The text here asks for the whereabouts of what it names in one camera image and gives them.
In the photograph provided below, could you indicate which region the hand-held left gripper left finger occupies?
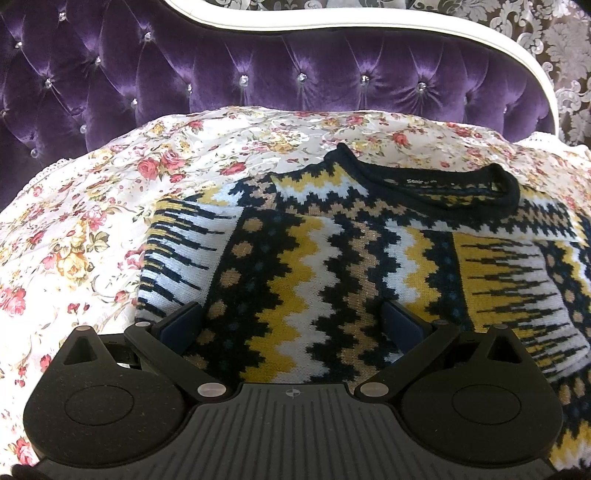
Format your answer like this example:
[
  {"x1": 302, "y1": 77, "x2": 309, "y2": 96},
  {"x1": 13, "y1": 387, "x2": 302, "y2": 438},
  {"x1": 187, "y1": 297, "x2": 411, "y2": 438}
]
[{"x1": 62, "y1": 302, "x2": 232, "y2": 400}]

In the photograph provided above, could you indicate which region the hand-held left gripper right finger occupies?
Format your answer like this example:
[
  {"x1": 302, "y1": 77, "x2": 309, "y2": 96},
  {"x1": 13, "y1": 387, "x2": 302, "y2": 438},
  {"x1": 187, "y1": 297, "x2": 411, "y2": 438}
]
[{"x1": 353, "y1": 300, "x2": 527, "y2": 400}]

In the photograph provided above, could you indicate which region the zigzag patterned knit sweater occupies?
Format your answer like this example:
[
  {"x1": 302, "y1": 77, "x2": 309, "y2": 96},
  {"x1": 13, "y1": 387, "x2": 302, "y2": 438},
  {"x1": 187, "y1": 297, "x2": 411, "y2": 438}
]
[{"x1": 136, "y1": 143, "x2": 591, "y2": 472}]

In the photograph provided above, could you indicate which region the floral bedsheet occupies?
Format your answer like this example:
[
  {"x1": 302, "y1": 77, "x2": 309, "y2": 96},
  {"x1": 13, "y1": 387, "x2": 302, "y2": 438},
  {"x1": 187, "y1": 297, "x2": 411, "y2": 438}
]
[{"x1": 0, "y1": 105, "x2": 591, "y2": 467}]

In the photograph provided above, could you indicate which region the purple tufted headboard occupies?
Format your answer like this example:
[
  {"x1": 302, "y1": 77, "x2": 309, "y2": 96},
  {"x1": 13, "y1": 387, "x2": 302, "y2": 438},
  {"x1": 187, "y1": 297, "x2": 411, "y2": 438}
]
[{"x1": 0, "y1": 0, "x2": 561, "y2": 210}]

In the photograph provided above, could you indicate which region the grey damask curtain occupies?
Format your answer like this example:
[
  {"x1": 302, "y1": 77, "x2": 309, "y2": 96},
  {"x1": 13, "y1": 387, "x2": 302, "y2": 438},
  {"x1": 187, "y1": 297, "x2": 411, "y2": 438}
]
[{"x1": 203, "y1": 0, "x2": 591, "y2": 148}]

